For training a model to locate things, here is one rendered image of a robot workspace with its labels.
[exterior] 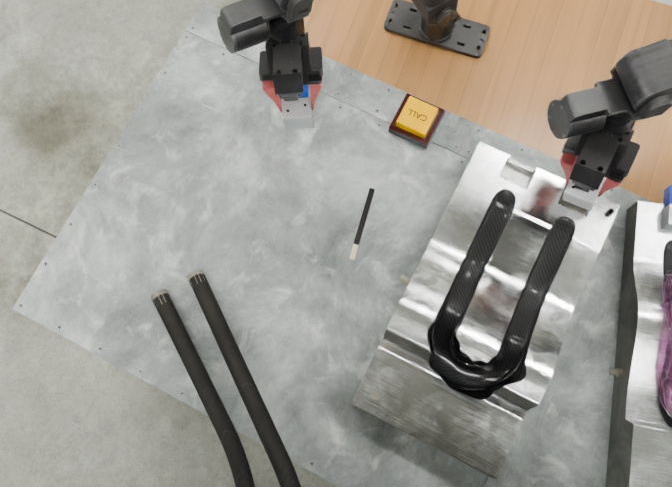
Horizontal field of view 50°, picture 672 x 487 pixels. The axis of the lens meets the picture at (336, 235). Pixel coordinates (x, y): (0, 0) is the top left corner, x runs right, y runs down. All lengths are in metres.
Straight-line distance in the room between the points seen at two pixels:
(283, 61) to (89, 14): 1.56
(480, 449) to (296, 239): 0.48
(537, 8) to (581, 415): 0.78
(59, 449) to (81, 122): 0.99
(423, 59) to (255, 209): 0.44
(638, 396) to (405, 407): 0.37
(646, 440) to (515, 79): 0.69
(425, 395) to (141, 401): 1.13
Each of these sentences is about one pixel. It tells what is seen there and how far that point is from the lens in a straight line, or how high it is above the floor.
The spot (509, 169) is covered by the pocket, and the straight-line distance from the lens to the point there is 1.32.
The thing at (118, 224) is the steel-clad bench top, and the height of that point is 0.80.
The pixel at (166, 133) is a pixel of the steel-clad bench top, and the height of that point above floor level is 0.80.
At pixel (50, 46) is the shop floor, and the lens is 2.60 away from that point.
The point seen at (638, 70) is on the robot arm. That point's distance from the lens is 1.05.
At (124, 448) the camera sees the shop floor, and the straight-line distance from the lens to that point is 2.19.
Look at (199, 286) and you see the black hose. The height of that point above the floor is 0.83.
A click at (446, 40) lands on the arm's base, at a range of 1.47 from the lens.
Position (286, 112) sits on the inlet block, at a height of 0.95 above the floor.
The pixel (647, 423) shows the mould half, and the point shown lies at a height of 0.88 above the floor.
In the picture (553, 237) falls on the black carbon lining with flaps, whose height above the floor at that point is 0.88.
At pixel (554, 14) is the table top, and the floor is 0.80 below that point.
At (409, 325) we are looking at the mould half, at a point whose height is 0.93.
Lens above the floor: 2.08
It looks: 75 degrees down
